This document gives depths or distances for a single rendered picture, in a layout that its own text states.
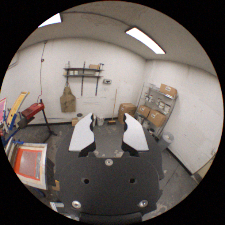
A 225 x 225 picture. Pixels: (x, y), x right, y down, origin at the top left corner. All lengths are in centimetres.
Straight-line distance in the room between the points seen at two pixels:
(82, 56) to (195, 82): 338
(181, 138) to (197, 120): 76
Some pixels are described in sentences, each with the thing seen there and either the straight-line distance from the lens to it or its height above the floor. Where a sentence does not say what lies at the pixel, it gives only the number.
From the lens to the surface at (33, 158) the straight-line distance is 112.
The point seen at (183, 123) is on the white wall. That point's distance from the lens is 264.
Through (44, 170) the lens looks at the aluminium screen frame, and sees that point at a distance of 93.
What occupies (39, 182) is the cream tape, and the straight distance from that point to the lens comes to 99.
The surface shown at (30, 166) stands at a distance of 112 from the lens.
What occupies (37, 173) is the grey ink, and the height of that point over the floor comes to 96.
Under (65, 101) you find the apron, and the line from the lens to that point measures 244.
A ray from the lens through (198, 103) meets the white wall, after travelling 260.
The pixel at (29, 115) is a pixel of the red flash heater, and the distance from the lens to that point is 181.
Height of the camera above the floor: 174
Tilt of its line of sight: 28 degrees down
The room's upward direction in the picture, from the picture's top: 10 degrees clockwise
